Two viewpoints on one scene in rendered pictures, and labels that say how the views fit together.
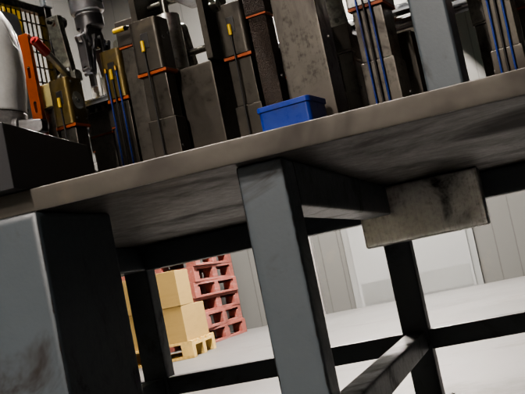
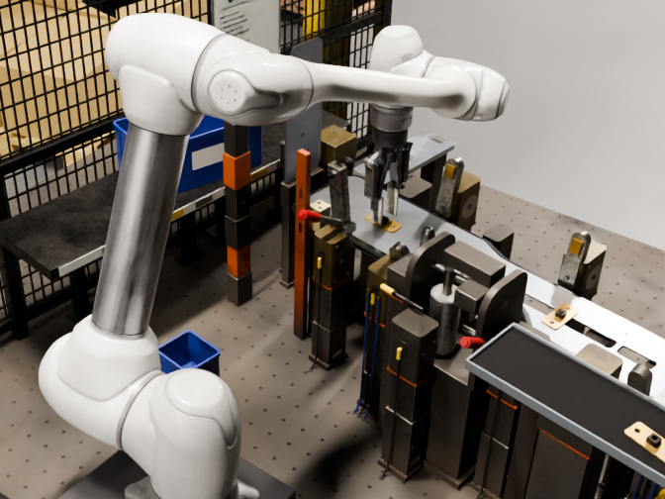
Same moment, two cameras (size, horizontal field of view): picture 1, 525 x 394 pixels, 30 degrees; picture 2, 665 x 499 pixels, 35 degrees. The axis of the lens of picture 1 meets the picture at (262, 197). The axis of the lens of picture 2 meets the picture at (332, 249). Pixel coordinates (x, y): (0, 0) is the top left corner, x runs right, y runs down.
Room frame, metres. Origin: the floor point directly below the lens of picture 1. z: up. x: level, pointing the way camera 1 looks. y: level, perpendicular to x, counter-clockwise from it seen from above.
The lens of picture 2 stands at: (0.66, -0.14, 2.29)
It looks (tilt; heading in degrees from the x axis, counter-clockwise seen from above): 35 degrees down; 18
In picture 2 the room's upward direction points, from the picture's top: 2 degrees clockwise
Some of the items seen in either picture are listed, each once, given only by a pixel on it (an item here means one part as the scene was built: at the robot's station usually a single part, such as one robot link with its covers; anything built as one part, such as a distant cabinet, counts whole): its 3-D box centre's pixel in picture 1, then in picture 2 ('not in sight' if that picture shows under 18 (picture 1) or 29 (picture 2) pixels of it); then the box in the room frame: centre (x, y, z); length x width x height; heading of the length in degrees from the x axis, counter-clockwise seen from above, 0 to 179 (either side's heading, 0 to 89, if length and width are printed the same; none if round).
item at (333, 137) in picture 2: not in sight; (332, 198); (2.76, 0.55, 0.88); 0.08 x 0.08 x 0.36; 66
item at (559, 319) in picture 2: not in sight; (560, 314); (2.34, -0.07, 1.01); 0.08 x 0.04 x 0.01; 156
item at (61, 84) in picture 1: (74, 150); (326, 301); (2.36, 0.43, 0.87); 0.10 x 0.07 x 0.35; 156
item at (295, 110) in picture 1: (295, 127); not in sight; (1.85, -0.09, 0.75); 0.11 x 0.10 x 0.09; 66
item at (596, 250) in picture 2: not in sight; (574, 312); (2.54, -0.09, 0.87); 0.12 x 0.07 x 0.35; 156
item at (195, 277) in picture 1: (181, 301); not in sight; (9.81, 1.00, 0.45); 1.29 x 0.86 x 0.89; 165
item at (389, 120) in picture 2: (86, 5); (391, 112); (2.53, 0.35, 1.28); 0.09 x 0.09 x 0.06
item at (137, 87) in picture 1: (147, 109); (401, 348); (2.23, 0.22, 0.91); 0.07 x 0.05 x 0.42; 156
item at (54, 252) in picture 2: not in sight; (187, 175); (2.52, 0.83, 1.02); 0.90 x 0.22 x 0.03; 156
